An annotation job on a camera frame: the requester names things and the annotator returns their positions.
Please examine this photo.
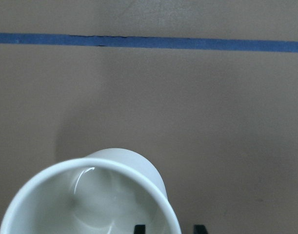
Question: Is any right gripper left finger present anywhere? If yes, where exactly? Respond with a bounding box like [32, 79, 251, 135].
[134, 224, 145, 234]

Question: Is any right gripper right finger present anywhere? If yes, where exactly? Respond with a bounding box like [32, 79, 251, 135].
[193, 224, 208, 234]

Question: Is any white smiley mug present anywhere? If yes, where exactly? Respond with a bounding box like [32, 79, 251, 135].
[0, 148, 181, 234]

